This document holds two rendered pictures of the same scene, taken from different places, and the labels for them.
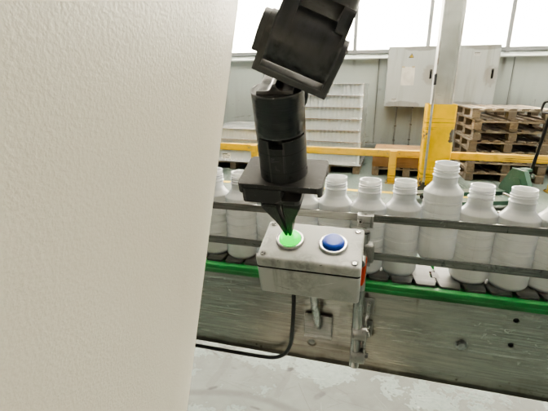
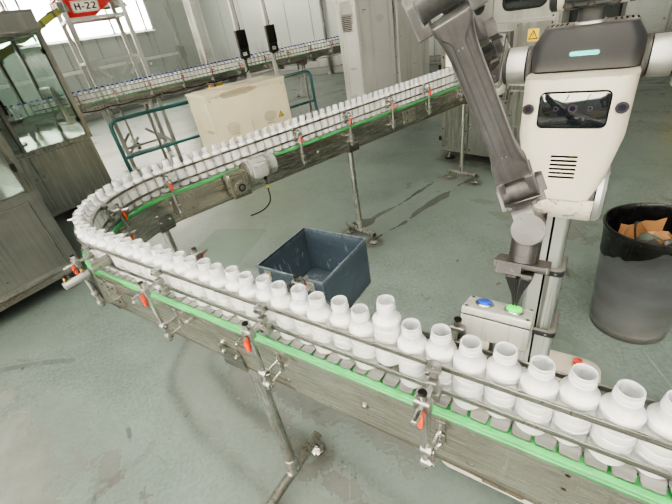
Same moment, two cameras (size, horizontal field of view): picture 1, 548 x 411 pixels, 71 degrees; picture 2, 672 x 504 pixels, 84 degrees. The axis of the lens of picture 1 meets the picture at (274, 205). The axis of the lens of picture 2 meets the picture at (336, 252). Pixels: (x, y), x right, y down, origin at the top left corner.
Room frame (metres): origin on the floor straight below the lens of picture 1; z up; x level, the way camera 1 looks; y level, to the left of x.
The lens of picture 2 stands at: (1.16, -0.12, 1.69)
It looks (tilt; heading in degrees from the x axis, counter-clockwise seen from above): 32 degrees down; 203
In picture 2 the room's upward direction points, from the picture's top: 10 degrees counter-clockwise
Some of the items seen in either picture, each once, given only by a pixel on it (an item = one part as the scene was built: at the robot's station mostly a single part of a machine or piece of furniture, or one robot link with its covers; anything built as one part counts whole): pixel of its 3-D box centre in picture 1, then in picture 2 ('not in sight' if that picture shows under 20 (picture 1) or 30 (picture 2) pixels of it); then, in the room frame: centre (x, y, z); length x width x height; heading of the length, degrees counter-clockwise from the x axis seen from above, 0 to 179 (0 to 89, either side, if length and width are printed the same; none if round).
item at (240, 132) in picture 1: (245, 143); not in sight; (6.76, 0.50, 0.33); 1.25 x 1.03 x 0.66; 163
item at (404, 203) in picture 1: (401, 226); (412, 352); (0.62, -0.22, 1.08); 0.06 x 0.06 x 0.17
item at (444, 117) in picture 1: (435, 148); not in sight; (4.88, -2.07, 0.55); 0.40 x 0.34 x 1.10; 75
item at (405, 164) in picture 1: (405, 160); not in sight; (6.15, -2.15, 0.16); 1.23 x 1.02 x 0.31; 163
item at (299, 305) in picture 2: not in sight; (304, 314); (0.54, -0.50, 1.08); 0.06 x 0.06 x 0.17
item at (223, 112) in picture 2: not in sight; (247, 132); (-3.26, -2.94, 0.59); 1.10 x 0.62 x 1.18; 147
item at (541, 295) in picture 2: not in sight; (538, 307); (0.04, 0.12, 0.74); 0.11 x 0.11 x 0.40; 75
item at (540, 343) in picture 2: not in sight; (530, 356); (0.04, 0.12, 0.49); 0.13 x 0.13 x 0.40; 75
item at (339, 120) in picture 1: (333, 125); not in sight; (6.49, -1.01, 0.67); 1.24 x 1.03 x 1.35; 163
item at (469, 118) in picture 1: (496, 140); not in sight; (5.86, -3.40, 0.51); 1.26 x 1.08 x 1.02; 165
